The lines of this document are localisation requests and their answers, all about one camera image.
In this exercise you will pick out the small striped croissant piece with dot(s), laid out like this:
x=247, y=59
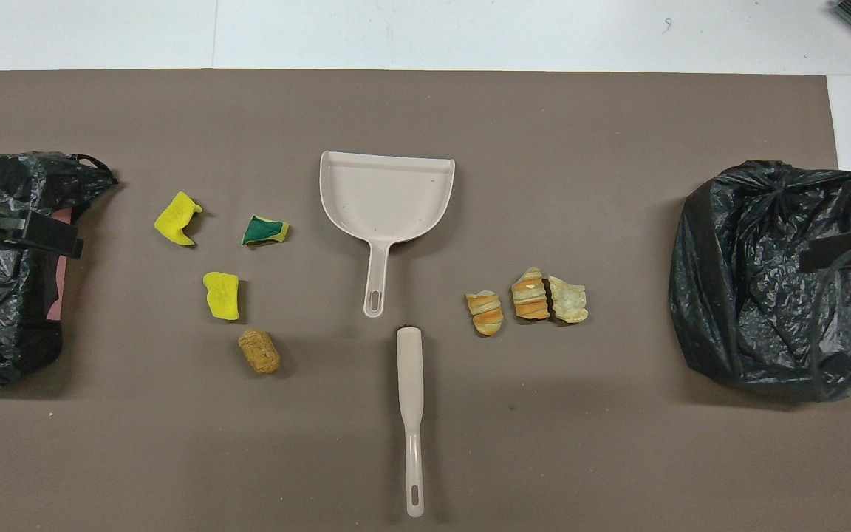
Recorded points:
x=486, y=314

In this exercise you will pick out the green and yellow sponge piece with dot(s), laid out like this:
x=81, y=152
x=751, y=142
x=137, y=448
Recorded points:
x=259, y=233

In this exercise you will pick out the brown table mat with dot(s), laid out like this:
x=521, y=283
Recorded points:
x=470, y=111

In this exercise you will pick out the large yellow sponge piece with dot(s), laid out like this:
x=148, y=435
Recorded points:
x=174, y=222

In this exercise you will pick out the pale bread piece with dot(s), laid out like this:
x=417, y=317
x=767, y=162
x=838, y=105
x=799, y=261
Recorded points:
x=568, y=301

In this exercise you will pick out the beige hand brush black bristles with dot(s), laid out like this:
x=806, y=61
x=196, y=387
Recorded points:
x=410, y=369

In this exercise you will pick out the small yellow sponge piece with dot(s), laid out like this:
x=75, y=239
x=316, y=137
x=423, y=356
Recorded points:
x=221, y=295

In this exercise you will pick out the large striped croissant piece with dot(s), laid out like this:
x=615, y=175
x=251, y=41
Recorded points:
x=530, y=295

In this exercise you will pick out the brown cork-like nugget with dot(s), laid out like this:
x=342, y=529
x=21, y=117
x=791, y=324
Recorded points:
x=259, y=352

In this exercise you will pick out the beige plastic dustpan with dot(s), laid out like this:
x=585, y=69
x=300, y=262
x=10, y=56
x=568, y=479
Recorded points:
x=385, y=199

